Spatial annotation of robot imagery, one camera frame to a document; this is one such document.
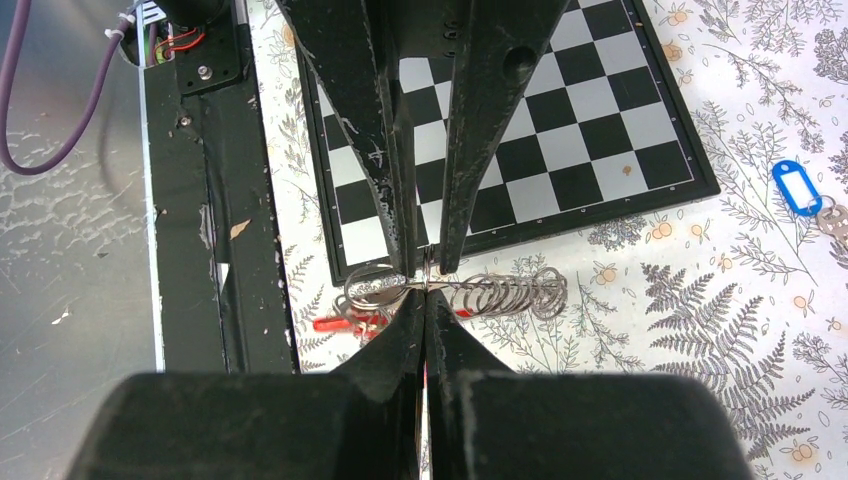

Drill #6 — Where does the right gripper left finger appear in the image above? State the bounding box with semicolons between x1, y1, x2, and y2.
331;290;426;403

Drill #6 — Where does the keyring with red fob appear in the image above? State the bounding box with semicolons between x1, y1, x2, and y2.
311;247;568;341

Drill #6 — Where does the floral table mat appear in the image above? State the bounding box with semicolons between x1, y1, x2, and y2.
248;0;848;480

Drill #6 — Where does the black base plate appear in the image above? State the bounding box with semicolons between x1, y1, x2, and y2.
140;1;298;374

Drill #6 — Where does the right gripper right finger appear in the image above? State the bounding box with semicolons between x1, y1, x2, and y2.
425;291;511;398

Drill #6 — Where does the black white chessboard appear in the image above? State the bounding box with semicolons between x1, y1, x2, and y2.
298;1;720;286

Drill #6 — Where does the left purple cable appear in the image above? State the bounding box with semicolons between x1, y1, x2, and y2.
0;0;144;177

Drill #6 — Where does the silver key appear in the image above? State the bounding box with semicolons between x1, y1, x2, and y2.
816;204;848;248

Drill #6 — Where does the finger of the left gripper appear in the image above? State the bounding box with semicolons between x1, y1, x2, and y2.
439;0;568;274
278;0;417;277

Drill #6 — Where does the blue key tag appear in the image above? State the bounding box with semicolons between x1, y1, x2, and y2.
772;160;823;217

